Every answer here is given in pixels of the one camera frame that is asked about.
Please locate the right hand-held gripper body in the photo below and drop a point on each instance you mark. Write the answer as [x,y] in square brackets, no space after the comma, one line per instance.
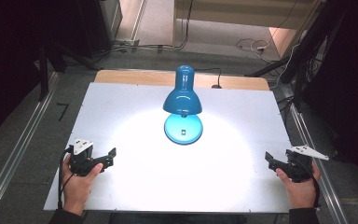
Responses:
[296,165]

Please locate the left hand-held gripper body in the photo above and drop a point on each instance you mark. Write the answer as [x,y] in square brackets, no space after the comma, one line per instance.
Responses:
[81,157]

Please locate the blue desk lamp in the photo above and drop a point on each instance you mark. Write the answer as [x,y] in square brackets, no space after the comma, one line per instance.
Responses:
[183,102]

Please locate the person's right hand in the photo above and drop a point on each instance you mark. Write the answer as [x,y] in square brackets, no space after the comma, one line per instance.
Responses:
[301,191]

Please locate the person's left hand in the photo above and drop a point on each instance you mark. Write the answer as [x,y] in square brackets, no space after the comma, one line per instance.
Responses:
[77,186]

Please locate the white table board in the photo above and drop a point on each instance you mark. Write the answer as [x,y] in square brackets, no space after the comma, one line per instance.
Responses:
[121,109]

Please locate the wooden table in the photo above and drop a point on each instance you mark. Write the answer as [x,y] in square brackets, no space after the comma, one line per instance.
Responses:
[136,77]

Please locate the black metal stand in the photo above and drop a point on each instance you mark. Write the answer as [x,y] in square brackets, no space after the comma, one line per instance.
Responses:
[48,62]
[304,49]

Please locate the dark curtain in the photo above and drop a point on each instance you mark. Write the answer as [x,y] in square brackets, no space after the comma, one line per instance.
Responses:
[9,62]
[351,77]

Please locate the dark cabinet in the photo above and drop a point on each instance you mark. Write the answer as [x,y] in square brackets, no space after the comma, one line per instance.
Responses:
[98,25]

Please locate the beige wooden desk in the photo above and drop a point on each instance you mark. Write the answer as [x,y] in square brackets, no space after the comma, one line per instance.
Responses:
[236,15]

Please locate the metal floor rail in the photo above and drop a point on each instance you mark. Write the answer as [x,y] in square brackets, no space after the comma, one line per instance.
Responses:
[320,174]
[15,155]

